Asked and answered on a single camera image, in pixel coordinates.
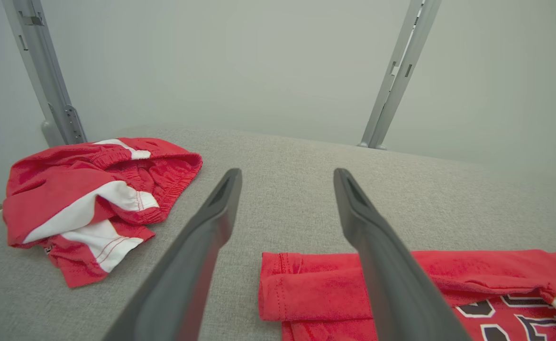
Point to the grey partition post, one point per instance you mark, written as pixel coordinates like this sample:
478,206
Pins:
45,71
396,76

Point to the red white basketball jersey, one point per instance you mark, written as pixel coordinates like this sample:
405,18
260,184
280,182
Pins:
315,289

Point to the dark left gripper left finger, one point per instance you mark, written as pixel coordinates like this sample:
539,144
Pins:
187,265

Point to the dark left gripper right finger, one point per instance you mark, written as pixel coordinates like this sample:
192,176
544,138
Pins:
387,265

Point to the red white basketball shorts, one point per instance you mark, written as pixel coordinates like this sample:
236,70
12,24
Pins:
69,189

